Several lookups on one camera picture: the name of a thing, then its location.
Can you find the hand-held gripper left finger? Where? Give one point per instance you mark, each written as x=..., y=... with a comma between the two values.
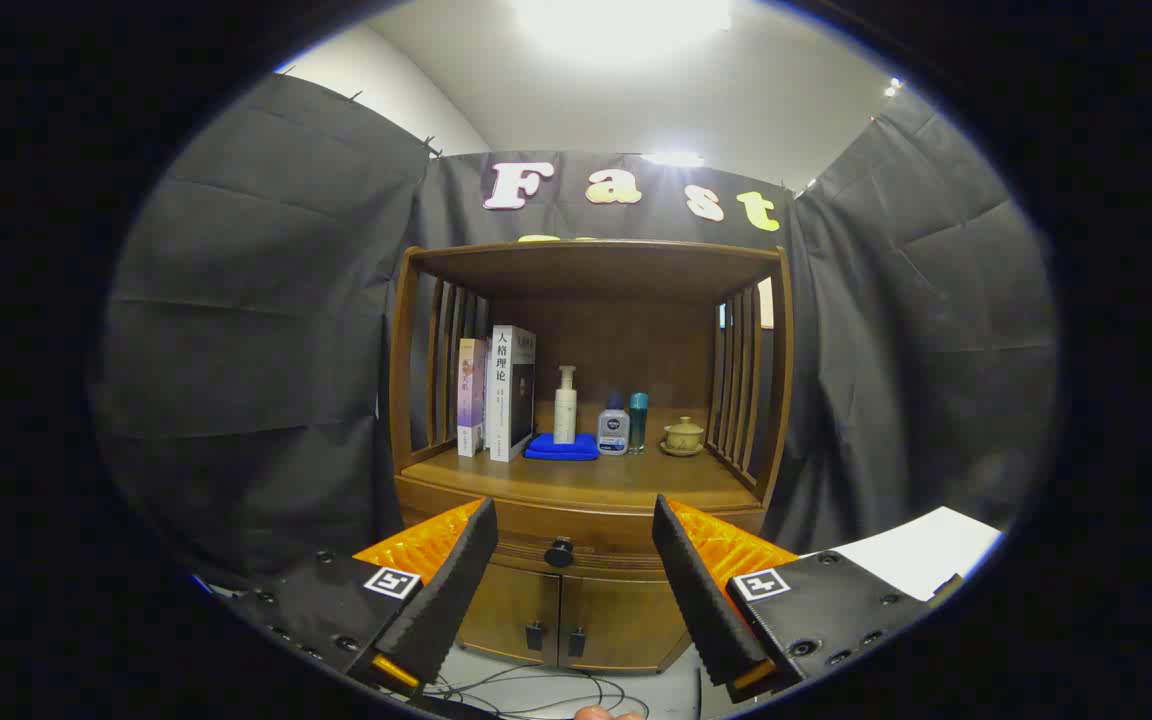
x=451, y=590

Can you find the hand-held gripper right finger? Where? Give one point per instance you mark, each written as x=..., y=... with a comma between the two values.
x=701, y=590

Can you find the wooden drawer with black knob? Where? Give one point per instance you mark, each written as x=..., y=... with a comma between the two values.
x=586, y=522

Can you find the wooden cabinet door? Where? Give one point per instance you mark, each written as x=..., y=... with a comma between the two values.
x=506, y=610
x=626, y=620

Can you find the wooden countertop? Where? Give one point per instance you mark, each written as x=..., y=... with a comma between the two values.
x=616, y=480

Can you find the brown wooden cabinet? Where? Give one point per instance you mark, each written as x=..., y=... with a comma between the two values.
x=626, y=340

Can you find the beige lidded teacup with saucer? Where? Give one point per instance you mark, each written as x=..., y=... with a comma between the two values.
x=683, y=436

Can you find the teal bottle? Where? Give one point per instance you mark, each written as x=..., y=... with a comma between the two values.
x=639, y=425

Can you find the blue folded cloth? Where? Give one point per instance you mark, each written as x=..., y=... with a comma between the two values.
x=561, y=449

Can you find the white bottle with blue cap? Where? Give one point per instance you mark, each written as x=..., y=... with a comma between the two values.
x=613, y=432

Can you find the purple book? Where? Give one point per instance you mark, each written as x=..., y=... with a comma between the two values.
x=471, y=400

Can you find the white book with dark cover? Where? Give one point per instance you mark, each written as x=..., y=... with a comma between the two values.
x=501, y=400

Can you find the white pump bottle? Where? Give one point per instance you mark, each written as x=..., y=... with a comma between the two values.
x=565, y=415

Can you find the white flat surface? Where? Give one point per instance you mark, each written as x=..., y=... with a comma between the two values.
x=926, y=555

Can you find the black backdrop cloth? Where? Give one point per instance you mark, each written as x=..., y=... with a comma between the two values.
x=256, y=330

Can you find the ceiling light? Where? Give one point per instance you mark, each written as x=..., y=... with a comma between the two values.
x=673, y=158

